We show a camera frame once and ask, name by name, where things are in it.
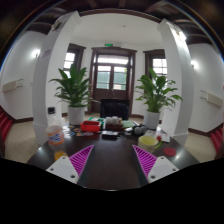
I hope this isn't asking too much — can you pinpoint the yellow cup with cherry handle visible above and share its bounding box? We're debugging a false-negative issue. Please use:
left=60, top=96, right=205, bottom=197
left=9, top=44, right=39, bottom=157
left=137, top=134, right=164, bottom=154

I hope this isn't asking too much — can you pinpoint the red box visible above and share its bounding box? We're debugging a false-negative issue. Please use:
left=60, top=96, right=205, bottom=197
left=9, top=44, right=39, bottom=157
left=79, top=120, right=102, bottom=133

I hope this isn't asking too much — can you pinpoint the black office chair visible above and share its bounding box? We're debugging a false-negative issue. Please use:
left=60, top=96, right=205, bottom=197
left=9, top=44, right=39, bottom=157
left=99, top=97, right=131, bottom=121

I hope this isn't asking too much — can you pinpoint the flat round red coaster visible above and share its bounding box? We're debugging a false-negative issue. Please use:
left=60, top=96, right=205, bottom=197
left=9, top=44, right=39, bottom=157
left=163, top=147, right=177, bottom=158

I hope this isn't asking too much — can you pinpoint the glowing wall lamp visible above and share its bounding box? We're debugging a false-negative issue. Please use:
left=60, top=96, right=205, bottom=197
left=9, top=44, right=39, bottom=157
left=31, top=48, right=41, bottom=60
left=190, top=59, right=200, bottom=70

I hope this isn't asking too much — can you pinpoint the white printed paper sheet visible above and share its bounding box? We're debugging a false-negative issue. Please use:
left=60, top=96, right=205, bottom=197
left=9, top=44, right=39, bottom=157
left=143, top=128, right=172, bottom=144

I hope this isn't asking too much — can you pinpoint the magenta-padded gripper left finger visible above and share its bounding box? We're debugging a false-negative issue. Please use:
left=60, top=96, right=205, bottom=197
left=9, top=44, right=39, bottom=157
left=45, top=144, right=95, bottom=185

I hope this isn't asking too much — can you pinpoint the red carpeted staircase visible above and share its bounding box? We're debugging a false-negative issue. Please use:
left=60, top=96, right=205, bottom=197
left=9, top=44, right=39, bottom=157
left=209, top=123, right=224, bottom=155
left=0, top=105, right=14, bottom=143

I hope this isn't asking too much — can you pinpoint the brown wooden double door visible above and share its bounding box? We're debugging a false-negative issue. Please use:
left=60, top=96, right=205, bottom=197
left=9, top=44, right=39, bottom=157
left=89, top=46, right=138, bottom=114

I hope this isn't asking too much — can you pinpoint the green cloth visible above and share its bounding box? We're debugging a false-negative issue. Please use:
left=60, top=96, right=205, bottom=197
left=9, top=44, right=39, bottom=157
left=121, top=119, right=136, bottom=130

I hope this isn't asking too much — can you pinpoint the brown wooden box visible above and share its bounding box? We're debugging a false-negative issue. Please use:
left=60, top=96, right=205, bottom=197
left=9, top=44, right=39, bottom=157
left=104, top=115, right=125, bottom=132

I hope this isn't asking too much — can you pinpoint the black flat case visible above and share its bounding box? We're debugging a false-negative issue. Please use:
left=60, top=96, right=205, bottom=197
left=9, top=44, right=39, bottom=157
left=101, top=130, right=120, bottom=141

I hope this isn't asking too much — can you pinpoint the white wall heater unit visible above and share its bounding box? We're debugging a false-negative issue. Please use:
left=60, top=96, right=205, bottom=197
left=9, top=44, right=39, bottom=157
left=200, top=89, right=224, bottom=108
left=2, top=78, right=25, bottom=94

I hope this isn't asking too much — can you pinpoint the brown framed window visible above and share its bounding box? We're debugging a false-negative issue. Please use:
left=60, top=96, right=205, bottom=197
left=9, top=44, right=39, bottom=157
left=62, top=43, right=87, bottom=80
left=143, top=48, right=169, bottom=78

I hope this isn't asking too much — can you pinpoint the black microphone with grey head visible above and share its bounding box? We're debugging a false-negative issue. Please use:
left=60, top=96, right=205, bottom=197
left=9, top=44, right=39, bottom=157
left=131, top=124, right=141, bottom=136
left=138, top=123, right=148, bottom=135

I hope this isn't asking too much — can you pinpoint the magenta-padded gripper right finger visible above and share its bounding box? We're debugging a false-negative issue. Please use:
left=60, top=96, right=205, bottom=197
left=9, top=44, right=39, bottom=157
left=131, top=144, right=180, bottom=184

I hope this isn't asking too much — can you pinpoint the potted green plant white pot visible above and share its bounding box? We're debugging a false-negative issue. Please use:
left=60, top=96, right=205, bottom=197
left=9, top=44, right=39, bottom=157
left=134, top=67, right=184, bottom=131
left=49, top=64, right=94, bottom=126

